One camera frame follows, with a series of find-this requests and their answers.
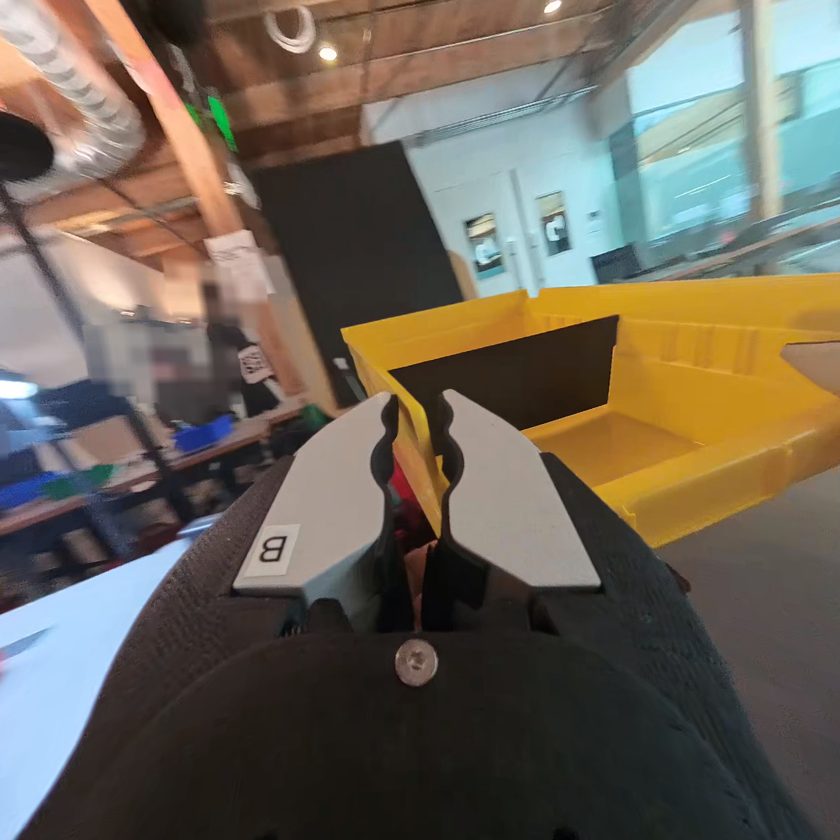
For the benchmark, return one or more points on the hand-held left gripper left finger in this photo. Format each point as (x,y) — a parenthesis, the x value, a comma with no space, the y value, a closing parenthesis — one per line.
(321,499)

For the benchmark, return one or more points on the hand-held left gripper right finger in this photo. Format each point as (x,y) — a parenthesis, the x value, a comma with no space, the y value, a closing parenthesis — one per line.
(512,505)

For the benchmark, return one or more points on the yellow plastic bin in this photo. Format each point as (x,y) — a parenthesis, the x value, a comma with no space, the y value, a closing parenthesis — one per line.
(689,407)

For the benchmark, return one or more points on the blue plastic bin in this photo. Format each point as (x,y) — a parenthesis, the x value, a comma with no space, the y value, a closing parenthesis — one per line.
(23,491)
(203,434)

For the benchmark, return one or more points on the black bin divider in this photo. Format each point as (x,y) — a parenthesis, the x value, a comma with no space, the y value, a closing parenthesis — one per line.
(525,367)

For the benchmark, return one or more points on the green plastic bin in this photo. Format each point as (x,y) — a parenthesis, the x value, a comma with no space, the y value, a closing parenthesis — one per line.
(79,481)

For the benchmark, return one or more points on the white paper notice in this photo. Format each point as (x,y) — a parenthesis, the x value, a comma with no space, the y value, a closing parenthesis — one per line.
(239,262)

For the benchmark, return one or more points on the tall black panel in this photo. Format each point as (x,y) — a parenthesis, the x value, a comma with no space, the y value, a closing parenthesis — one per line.
(354,249)

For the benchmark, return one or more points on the black computer monitor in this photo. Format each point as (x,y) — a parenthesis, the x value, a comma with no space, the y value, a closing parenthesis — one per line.
(615,264)

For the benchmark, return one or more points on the wall poster with phone icon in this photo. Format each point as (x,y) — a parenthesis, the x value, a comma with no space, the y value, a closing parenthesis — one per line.
(484,246)
(552,223)

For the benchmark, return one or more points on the silver ventilation duct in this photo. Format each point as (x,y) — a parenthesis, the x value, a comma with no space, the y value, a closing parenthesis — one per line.
(85,85)

